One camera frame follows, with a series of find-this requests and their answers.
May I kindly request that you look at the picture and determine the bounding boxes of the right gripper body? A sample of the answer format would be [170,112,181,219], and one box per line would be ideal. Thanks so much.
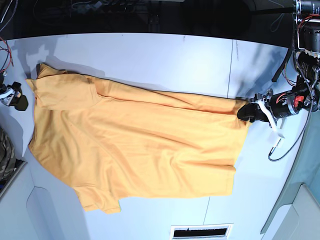
[0,81,23,106]

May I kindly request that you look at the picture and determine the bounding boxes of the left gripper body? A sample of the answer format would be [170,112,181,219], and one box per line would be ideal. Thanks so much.
[252,88,304,122]

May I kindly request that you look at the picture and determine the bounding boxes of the yellow orange t-shirt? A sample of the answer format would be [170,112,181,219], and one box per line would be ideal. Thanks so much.
[27,64,250,214]

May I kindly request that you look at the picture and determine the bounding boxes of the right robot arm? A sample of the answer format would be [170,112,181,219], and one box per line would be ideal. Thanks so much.
[0,0,29,112]

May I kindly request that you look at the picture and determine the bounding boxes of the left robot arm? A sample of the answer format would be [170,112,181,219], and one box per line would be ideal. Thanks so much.
[237,0,320,125]

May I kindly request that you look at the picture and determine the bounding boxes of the camouflage cloth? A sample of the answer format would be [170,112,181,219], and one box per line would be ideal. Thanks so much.
[0,128,16,181]

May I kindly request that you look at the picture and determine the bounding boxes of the white floor vent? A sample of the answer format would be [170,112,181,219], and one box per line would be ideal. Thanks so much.
[170,223,234,240]

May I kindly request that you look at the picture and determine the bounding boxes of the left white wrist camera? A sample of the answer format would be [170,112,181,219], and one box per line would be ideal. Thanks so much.
[254,99,285,148]

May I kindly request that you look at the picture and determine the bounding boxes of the camera braided cable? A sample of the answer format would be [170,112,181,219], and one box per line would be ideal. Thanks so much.
[267,109,313,162]

